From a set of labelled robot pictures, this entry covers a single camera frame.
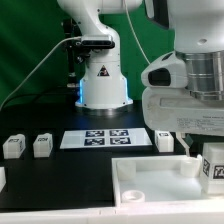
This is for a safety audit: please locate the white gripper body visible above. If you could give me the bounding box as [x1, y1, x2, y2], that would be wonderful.
[142, 87, 224, 136]

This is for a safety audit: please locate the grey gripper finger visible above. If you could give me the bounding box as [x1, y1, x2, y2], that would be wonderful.
[176, 132, 193, 156]

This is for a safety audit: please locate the white square table top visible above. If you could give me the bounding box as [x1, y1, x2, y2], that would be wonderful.
[112, 155, 224, 207]

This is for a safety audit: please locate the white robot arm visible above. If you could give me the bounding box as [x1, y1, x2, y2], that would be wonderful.
[57, 0, 224, 136]

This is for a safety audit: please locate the white marker sheet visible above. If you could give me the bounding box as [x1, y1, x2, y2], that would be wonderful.
[60, 128, 151, 149]

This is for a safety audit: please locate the white obstacle block left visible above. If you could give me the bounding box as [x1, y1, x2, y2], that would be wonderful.
[0, 167, 6, 193]

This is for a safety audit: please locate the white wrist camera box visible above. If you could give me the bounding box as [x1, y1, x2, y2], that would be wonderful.
[141, 52, 188, 88]

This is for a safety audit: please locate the white front wall strip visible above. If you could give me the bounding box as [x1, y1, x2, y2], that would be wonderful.
[0, 200, 224, 224]

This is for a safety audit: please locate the grey cable right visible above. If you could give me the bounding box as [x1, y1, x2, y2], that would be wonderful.
[123, 0, 151, 65]

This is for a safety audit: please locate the grey cable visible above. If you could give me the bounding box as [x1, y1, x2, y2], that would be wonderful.
[0, 35, 83, 111]
[123, 0, 151, 65]

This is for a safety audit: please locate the grey cable left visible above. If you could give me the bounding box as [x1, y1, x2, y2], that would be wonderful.
[0, 35, 83, 111]

